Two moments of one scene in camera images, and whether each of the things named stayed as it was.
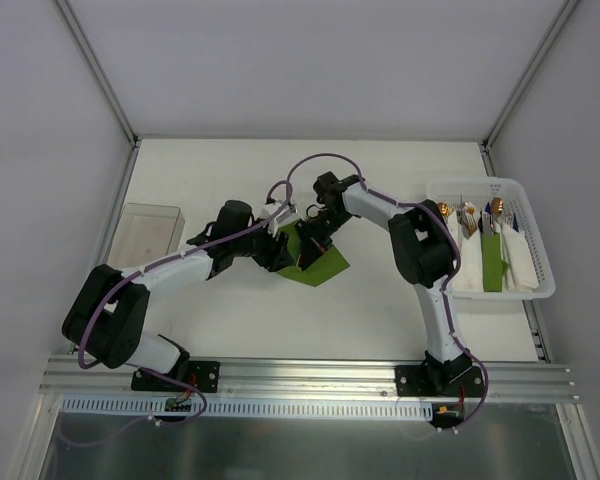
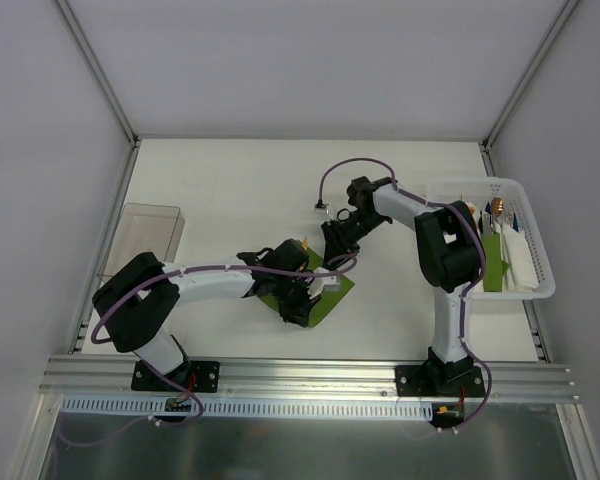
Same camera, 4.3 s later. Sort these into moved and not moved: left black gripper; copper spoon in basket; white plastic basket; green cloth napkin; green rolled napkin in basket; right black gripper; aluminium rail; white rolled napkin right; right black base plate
Moved: green cloth napkin; left black gripper; right black gripper
Not moved: white plastic basket; copper spoon in basket; white rolled napkin right; aluminium rail; right black base plate; green rolled napkin in basket
